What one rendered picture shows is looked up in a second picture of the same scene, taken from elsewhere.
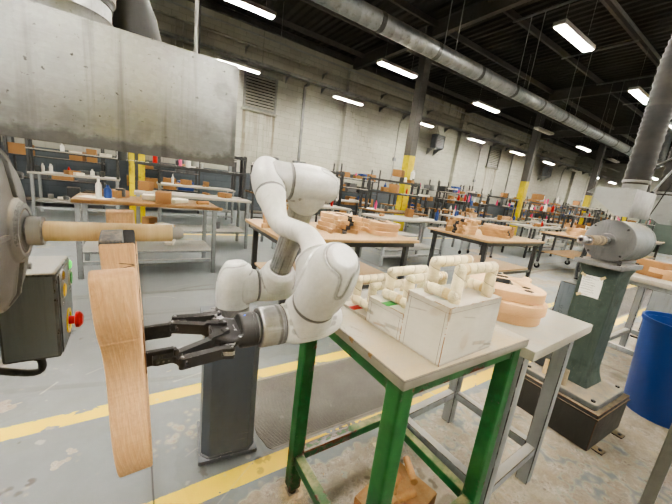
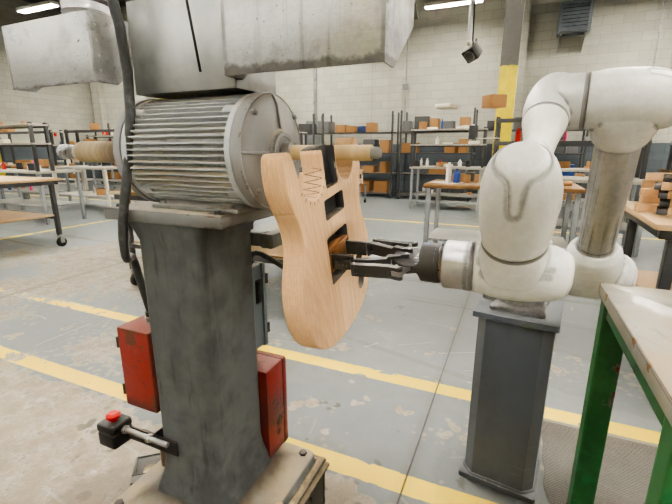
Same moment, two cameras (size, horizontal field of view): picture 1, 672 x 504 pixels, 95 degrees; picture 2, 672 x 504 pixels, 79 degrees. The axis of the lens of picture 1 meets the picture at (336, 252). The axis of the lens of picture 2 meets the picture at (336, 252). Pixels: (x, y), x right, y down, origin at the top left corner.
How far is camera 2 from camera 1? 0.38 m
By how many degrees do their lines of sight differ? 56
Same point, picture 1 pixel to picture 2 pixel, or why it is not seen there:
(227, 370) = (500, 371)
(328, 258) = (496, 159)
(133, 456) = (295, 319)
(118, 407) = (287, 272)
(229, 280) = not seen: hidden behind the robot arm
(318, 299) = (488, 220)
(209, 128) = (362, 29)
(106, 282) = (268, 160)
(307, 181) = (610, 93)
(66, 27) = not seen: outside the picture
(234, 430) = (505, 456)
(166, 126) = (329, 38)
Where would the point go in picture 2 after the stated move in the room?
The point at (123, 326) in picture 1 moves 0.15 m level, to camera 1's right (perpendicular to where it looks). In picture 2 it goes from (280, 198) to (329, 210)
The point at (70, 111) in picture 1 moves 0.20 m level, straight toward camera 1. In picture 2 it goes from (275, 46) to (206, 8)
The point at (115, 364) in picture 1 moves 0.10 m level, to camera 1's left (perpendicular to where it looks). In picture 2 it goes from (286, 237) to (264, 227)
